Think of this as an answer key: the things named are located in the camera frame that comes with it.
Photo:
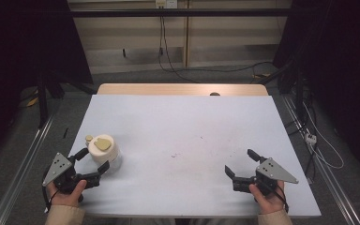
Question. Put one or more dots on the white bottle with flip cap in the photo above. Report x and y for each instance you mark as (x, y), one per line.
(103, 150)

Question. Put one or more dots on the black metal stand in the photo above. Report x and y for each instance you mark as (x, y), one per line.
(43, 100)
(298, 90)

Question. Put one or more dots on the small black floor stick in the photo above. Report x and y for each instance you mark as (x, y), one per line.
(65, 132)

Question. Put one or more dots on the person's left hand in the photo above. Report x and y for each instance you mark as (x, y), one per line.
(65, 198)

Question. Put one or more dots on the person's right hand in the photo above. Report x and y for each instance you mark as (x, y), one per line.
(270, 203)

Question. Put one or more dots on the yellow floor object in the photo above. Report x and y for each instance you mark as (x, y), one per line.
(33, 102)

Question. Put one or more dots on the white table mat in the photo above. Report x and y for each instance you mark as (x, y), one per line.
(181, 131)

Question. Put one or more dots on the black horizontal frame bar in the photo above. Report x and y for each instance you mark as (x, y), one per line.
(181, 12)

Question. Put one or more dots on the metal floor rail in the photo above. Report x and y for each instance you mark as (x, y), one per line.
(328, 184)
(22, 170)

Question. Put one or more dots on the dark curtain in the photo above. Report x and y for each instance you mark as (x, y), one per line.
(25, 43)
(340, 62)

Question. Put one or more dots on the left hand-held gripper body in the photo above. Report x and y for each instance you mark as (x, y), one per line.
(63, 175)

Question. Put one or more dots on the white power strip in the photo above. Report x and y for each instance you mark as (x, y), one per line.
(311, 139)

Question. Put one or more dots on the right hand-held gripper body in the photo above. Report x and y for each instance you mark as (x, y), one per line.
(273, 171)

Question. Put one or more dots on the white wall power outlet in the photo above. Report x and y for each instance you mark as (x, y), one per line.
(167, 3)

